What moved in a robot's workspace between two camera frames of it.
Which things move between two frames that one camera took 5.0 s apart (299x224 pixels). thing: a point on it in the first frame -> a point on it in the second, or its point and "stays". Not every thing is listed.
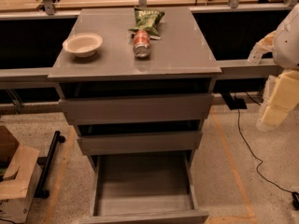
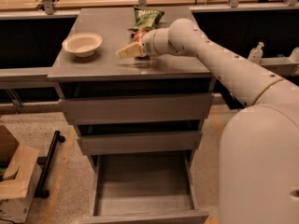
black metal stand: [48, 161] stays
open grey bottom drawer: [143, 189] stays
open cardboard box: [20, 175] stays
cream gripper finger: [281, 94] -> [154, 43]
